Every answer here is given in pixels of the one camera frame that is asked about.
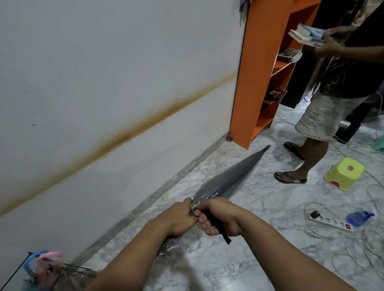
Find person's right hand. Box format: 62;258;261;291
195;197;250;237

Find person's left hand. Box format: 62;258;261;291
159;197;202;238

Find clear transparent umbrella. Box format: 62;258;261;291
157;145;272;259

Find black wire umbrella stand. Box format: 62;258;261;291
10;251;100;291

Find pink handled transparent umbrella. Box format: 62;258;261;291
36;251;65;281

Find person's right forearm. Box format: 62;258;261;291
237;207;348;291

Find person's left forearm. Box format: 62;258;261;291
84;219;180;291

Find white power strip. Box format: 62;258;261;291
307;209;354;233

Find yellow green sheet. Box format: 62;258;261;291
324;157;366;191

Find dark yellow cover book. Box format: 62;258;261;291
265;88;288;102

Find orange wooden bookshelf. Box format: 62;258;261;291
229;0;322;150

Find black cabinet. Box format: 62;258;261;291
280;0;365;143

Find dark green cover book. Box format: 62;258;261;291
277;48;303;63

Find white book black lettering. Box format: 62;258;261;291
301;37;326;49

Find white book blue print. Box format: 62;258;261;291
288;23;328;42

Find tangled thin white cables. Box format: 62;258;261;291
304;167;384;285

